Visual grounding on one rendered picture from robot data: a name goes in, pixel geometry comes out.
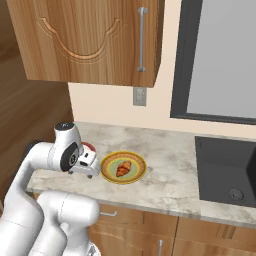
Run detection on dark framed window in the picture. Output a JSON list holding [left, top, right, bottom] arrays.
[[169, 0, 256, 126]]

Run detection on red rimmed plate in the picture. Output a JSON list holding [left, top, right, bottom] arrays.
[[80, 141, 98, 154]]

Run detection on silver cupboard bar handle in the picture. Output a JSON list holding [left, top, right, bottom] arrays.
[[137, 6, 148, 73]]

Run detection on silver base cupboard handle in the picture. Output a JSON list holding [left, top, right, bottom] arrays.
[[157, 238, 165, 256]]

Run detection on black sink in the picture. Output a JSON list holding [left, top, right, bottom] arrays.
[[194, 135, 256, 209]]

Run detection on tall wooden side panel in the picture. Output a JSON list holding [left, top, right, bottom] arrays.
[[0, 0, 75, 214]]

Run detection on silver drawer handle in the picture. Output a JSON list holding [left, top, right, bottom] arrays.
[[99, 210, 119, 218]]

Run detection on wooden wall cupboard door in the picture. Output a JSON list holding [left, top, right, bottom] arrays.
[[6, 0, 166, 89]]

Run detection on yellow rimmed green plate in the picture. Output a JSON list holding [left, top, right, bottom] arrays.
[[100, 150, 148, 185]]

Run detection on wooden base cupboard door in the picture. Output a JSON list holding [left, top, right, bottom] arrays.
[[87, 223, 177, 256], [171, 237, 256, 256]]

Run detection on grey wall socket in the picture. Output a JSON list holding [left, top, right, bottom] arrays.
[[132, 86, 148, 108]]

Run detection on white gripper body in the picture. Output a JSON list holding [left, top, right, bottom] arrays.
[[67, 158, 101, 178]]

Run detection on brown croissant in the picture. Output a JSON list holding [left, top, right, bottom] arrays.
[[115, 160, 133, 178]]

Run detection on wooden drawer front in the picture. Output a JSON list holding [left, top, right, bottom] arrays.
[[94, 202, 180, 238], [174, 215, 256, 250]]

